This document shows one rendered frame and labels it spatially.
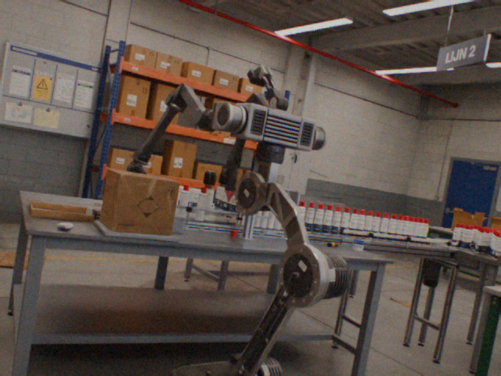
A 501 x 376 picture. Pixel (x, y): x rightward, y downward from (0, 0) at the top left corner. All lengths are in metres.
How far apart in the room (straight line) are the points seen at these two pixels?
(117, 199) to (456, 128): 9.41
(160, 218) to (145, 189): 0.17
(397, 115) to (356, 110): 1.27
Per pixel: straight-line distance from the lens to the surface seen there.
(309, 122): 2.32
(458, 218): 8.29
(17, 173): 6.93
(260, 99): 2.76
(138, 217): 2.35
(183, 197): 2.82
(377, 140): 10.52
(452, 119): 11.14
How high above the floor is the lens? 1.26
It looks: 3 degrees down
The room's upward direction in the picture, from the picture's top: 10 degrees clockwise
